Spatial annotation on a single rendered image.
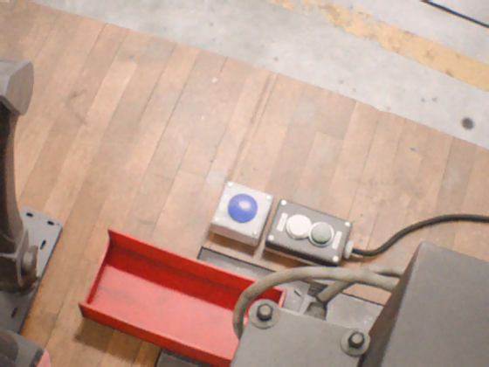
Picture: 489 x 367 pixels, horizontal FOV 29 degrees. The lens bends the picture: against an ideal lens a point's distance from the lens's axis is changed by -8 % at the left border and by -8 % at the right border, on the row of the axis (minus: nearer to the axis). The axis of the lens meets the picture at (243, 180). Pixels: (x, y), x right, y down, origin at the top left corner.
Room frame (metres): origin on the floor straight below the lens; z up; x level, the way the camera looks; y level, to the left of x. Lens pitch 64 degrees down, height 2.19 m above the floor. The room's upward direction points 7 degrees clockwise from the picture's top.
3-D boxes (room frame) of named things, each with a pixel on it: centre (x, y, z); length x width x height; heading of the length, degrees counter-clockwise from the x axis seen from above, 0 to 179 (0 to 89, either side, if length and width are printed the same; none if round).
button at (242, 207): (0.57, 0.00, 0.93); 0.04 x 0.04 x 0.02
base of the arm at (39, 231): (0.43, 0.30, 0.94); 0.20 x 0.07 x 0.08; 167
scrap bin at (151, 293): (0.42, 0.06, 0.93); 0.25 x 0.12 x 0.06; 77
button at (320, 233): (0.54, -0.11, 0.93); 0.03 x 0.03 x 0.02
